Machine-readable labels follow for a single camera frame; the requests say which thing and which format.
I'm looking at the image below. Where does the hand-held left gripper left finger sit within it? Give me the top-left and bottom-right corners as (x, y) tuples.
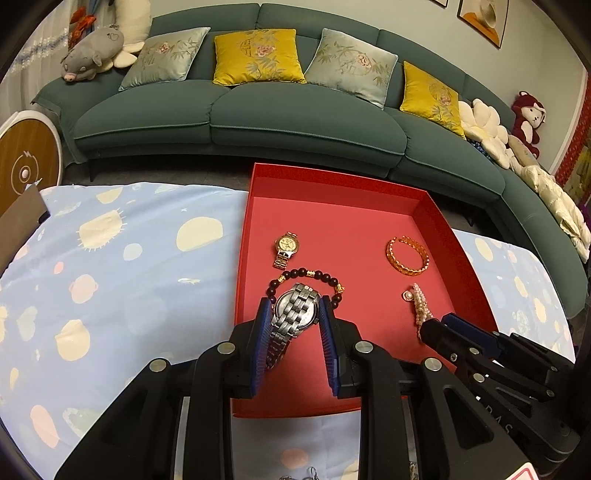
(54, 296), (274, 480)

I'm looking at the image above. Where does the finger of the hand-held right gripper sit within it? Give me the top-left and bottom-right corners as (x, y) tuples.
(417, 318), (497, 385)
(441, 312), (507, 359)

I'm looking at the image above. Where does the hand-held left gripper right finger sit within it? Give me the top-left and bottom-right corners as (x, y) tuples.
(318, 305), (525, 480)

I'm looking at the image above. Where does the pearl bracelet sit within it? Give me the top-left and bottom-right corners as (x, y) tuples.
(401, 283), (437, 342)

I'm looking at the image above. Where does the silver wristwatch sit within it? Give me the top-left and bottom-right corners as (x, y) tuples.
(265, 283), (321, 370)

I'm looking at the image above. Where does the dark beaded bracelet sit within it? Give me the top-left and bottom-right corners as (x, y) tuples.
(267, 269), (347, 308)

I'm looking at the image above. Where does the gold bangle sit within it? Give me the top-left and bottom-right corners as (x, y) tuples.
(386, 235), (430, 276)

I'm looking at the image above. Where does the gold wristwatch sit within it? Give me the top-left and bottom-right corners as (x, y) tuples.
(271, 232), (301, 270)

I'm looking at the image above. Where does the red cardboard box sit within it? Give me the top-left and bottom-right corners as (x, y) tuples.
(231, 162), (499, 420)

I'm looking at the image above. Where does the light blue spotted tablecloth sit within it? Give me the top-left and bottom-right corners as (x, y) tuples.
(0, 182), (578, 480)

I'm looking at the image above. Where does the cream quilt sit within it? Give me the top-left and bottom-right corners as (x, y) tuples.
(522, 164), (591, 263)

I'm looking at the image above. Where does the small beige pillow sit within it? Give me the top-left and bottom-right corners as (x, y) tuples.
(508, 135), (540, 168)

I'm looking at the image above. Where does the white flower cushion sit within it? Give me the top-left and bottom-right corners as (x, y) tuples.
(458, 98), (513, 171)

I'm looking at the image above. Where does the dark green sofa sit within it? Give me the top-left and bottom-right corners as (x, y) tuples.
(31, 2), (591, 319)

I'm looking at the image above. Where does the red monkey plush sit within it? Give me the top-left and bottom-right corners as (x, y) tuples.
(510, 90), (546, 159)

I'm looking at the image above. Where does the yellow embroidered cushion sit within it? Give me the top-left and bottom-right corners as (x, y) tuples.
(399, 61), (467, 140)
(213, 28), (307, 86)

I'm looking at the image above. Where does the brown cardboard piece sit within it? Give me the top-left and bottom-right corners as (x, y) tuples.
(0, 183), (51, 273)

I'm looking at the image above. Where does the grey-green embroidered cushion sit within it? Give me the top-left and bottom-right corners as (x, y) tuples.
(119, 27), (212, 92)
(304, 28), (399, 110)

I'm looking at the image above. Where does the white round wooden-faced device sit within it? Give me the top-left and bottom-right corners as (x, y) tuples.
(0, 111), (64, 217)

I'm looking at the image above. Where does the grey pig plush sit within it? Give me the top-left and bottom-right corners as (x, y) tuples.
(61, 24), (126, 85)

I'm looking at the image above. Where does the white plush toy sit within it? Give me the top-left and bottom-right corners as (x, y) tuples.
(99, 0), (153, 72)

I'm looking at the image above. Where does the white sheer curtain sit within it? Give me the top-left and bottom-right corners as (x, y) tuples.
(9, 0), (88, 93)

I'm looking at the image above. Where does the orange fish toy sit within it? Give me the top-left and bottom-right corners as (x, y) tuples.
(69, 7), (95, 35)

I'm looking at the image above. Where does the red wall hanging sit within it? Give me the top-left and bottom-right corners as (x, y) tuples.
(554, 104), (591, 204)

